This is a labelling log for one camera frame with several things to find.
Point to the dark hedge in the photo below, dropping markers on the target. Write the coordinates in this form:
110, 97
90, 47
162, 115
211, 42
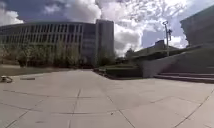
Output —
123, 71

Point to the grey concrete slab plaza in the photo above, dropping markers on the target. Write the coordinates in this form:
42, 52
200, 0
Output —
105, 96

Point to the low building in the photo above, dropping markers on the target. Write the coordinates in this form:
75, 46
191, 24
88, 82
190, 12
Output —
151, 50

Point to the large grey curved building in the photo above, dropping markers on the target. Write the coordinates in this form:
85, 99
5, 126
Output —
61, 35

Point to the row of trees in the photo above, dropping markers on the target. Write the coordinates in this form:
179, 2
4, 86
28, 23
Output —
45, 56

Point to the lamp pole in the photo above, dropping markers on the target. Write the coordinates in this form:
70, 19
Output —
167, 40

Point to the dark manhole cover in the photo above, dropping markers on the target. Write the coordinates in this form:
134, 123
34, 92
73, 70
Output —
27, 78

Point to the grass strip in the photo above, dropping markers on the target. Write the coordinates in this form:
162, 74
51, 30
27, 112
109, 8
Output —
25, 70

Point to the dark tall building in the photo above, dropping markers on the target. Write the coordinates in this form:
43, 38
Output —
201, 28

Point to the sloped wall with steps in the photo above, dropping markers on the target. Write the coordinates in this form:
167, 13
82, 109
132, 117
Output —
181, 65

